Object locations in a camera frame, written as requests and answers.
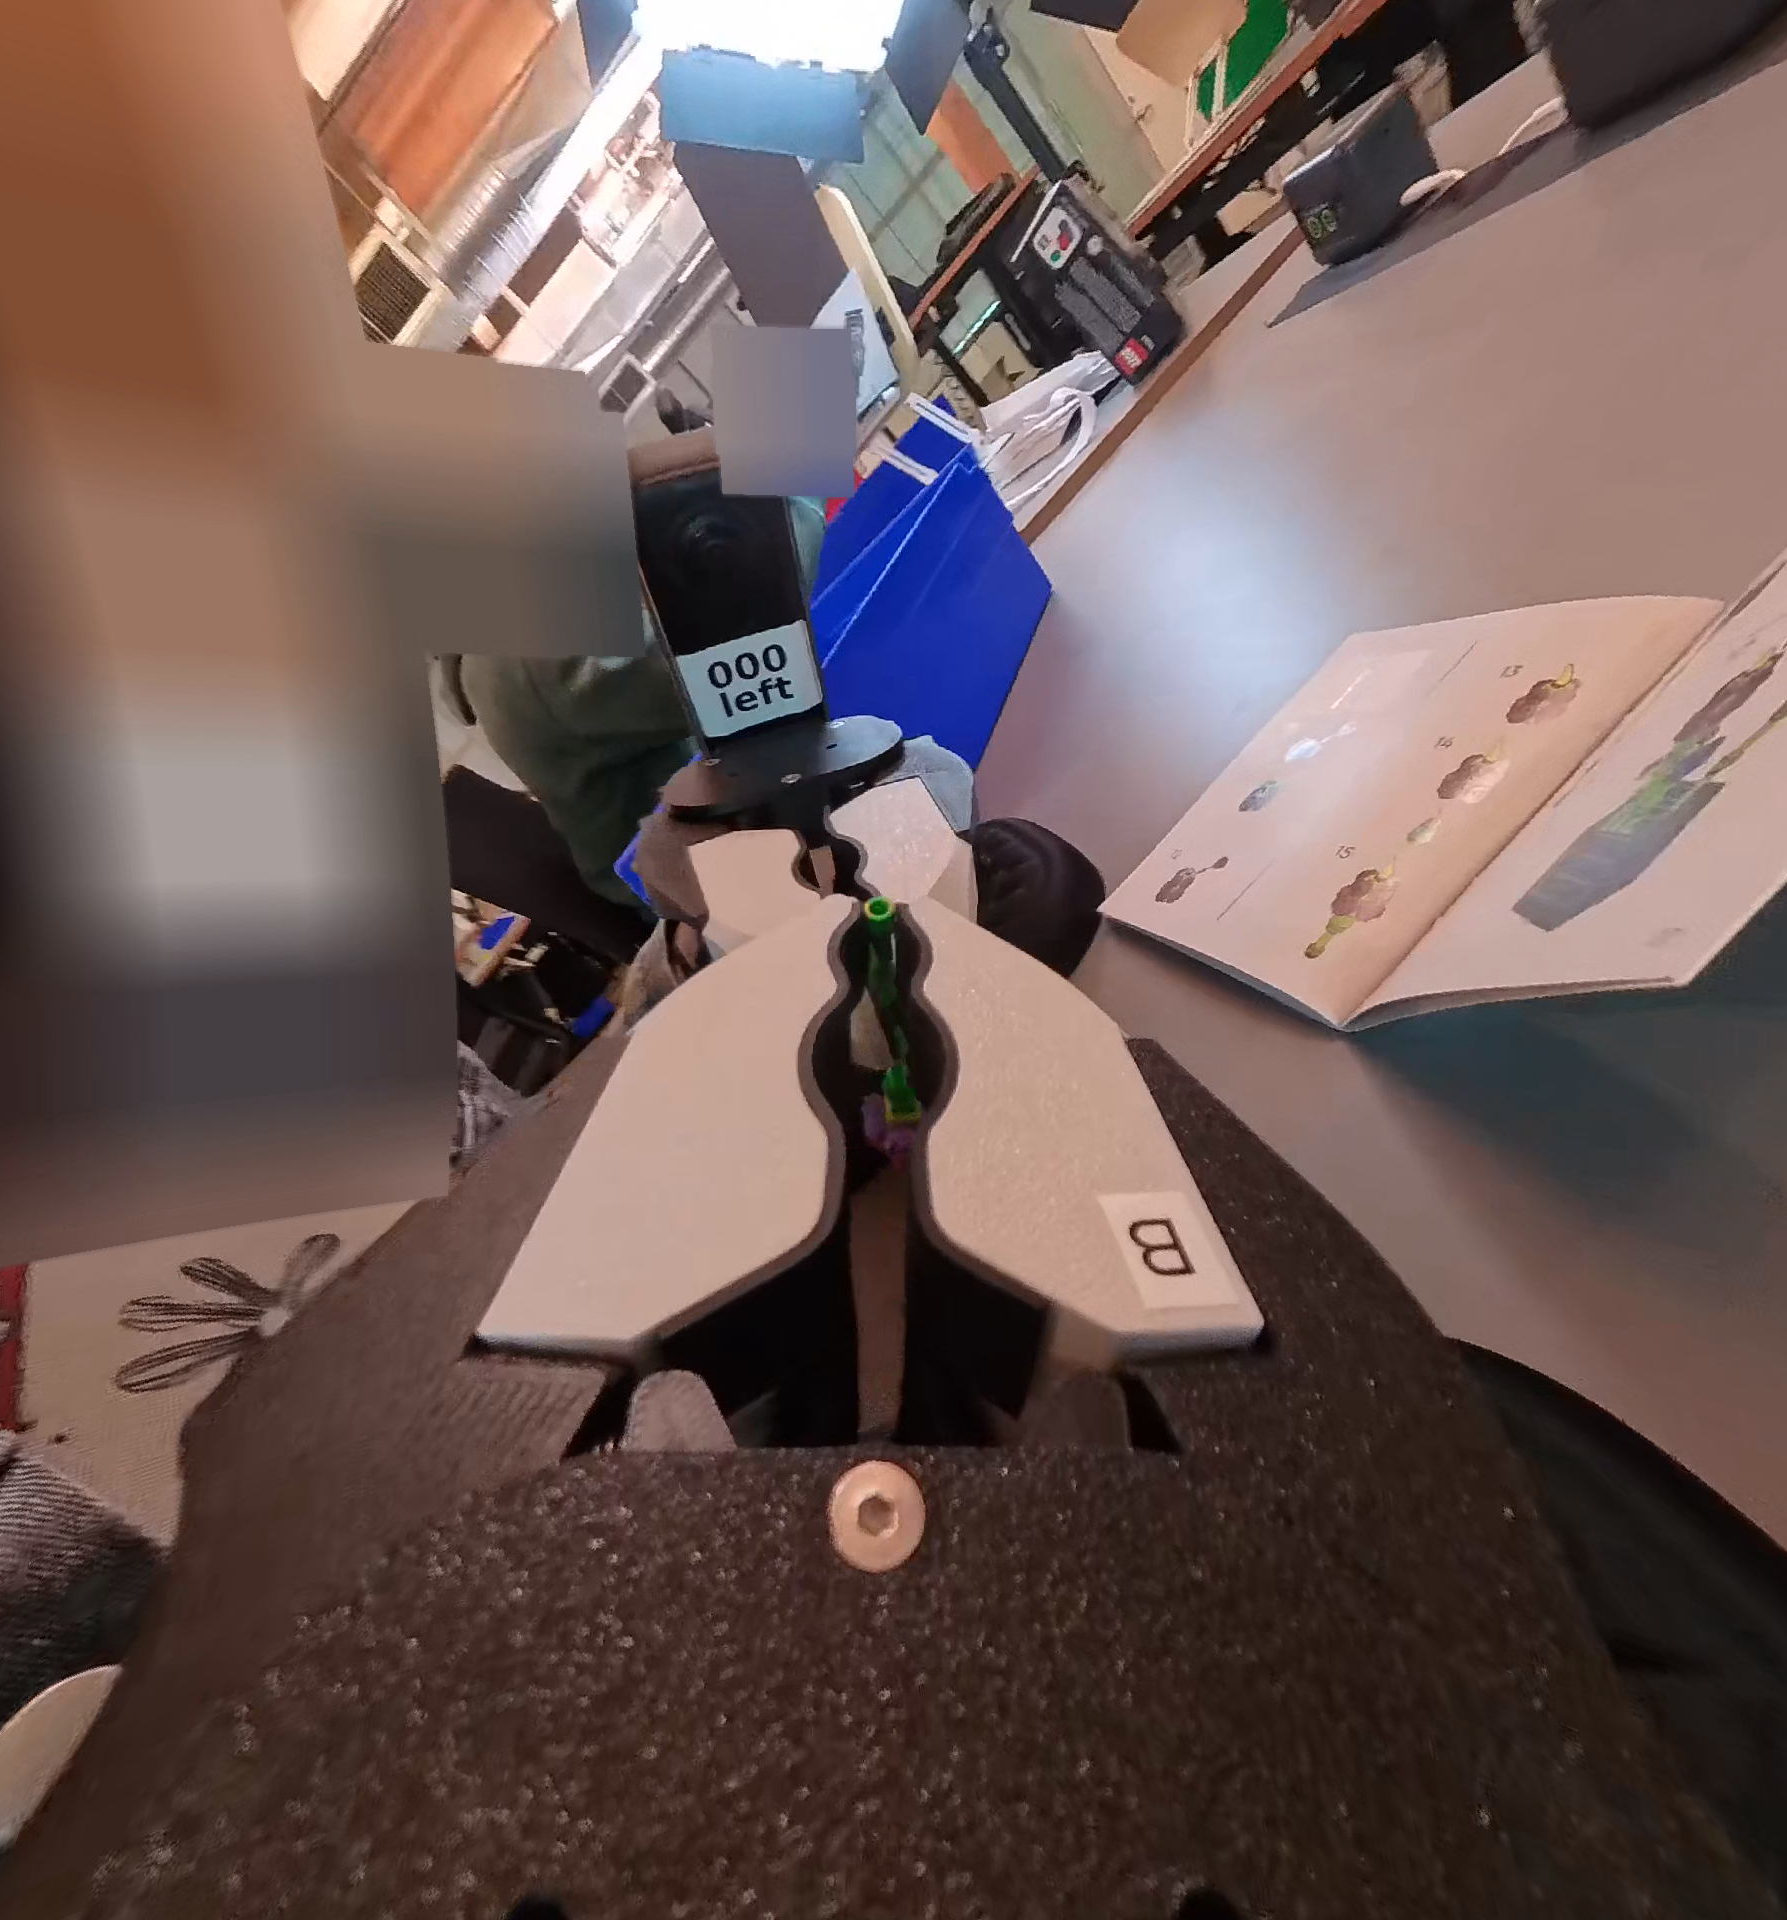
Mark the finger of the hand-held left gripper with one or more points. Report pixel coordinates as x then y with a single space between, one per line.
750 894
908 840

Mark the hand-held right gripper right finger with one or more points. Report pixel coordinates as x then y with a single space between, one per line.
1050 1155

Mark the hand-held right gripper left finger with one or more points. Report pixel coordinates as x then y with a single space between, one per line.
652 1185

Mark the green toy stem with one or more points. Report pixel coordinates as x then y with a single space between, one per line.
883 991

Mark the purple toy flower piece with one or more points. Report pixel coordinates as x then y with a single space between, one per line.
887 1132

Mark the grey desk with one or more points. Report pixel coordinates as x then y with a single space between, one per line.
1433 450

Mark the dark desk mat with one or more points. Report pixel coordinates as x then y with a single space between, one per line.
1433 255

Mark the black rounded object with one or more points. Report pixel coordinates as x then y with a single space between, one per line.
1035 899

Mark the blue paper bag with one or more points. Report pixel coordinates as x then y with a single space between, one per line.
916 435
908 629

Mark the black office chair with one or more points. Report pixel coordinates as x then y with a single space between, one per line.
533 899

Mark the white paper bag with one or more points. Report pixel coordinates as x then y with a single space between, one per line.
1035 435

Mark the studio light panel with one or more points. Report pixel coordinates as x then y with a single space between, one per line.
766 133

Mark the black equipment case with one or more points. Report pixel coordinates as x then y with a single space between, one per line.
1082 285

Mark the open instruction booklet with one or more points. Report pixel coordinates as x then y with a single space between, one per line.
1462 781

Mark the white floral shirt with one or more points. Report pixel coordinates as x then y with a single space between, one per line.
98 1319

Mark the grey denim jacket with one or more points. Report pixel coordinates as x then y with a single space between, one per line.
22 1530

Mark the black box with green stickers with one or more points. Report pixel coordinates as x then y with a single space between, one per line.
1356 179

